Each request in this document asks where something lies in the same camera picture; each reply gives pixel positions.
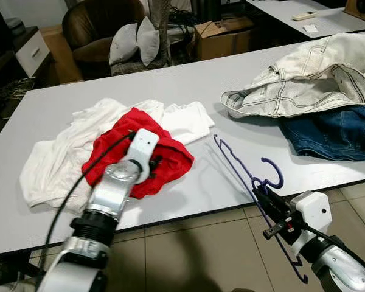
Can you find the red garment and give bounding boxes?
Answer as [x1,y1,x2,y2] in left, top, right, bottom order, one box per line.
[81,108,195,200]

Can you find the purple clothes hanger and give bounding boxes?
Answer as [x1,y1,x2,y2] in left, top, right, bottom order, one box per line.
[213,134,309,285]

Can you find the blue denim jeans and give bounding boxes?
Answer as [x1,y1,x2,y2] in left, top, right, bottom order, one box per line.
[279,102,365,162]

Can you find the white garment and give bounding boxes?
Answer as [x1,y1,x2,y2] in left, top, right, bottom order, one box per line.
[19,97,215,214]

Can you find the grey pillow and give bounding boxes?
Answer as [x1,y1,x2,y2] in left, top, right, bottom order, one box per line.
[137,16,161,66]
[108,23,139,66]

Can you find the cream denim jeans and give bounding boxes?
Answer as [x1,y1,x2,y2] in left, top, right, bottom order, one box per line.
[221,32,365,119]

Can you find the brown cardboard box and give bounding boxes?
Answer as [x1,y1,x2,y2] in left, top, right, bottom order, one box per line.
[193,17,255,61]

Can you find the patterned fabric chair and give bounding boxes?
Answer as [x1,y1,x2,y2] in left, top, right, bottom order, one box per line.
[111,0,172,77]

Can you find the brown leather armchair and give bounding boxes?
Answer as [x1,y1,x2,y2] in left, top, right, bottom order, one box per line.
[62,0,145,64]

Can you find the white drawer cabinet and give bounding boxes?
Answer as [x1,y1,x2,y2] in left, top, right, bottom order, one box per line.
[13,27,51,78]

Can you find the white remote control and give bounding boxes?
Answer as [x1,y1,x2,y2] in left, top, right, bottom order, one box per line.
[292,12,317,21]

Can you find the grey desk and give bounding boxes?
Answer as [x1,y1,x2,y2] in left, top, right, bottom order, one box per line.
[246,0,365,38]

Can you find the wooden speaker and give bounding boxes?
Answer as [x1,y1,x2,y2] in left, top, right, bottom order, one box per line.
[344,0,365,24]

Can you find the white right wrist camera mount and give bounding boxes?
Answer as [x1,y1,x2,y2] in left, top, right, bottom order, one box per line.
[290,191,332,256]

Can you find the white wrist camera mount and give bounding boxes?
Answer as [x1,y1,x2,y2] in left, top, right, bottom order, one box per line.
[125,128,160,180]
[290,191,332,256]

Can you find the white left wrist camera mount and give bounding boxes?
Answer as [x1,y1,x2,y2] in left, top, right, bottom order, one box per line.
[125,128,160,180]

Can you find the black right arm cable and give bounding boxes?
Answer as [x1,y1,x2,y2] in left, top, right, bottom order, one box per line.
[300,224,365,279]

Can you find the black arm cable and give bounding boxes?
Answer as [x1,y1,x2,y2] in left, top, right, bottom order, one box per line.
[300,224,365,279]
[44,131,137,274]

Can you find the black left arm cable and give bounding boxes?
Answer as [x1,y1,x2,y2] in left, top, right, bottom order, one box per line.
[44,131,137,274]

